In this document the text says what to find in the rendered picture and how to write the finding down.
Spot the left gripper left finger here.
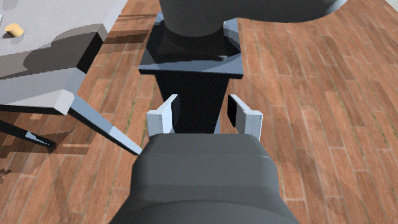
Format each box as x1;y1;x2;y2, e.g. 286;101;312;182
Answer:
146;94;180;140

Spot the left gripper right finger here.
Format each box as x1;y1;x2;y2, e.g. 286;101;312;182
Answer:
227;95;263;141

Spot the tan cylinder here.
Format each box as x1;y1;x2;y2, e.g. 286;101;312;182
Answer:
5;23;24;38

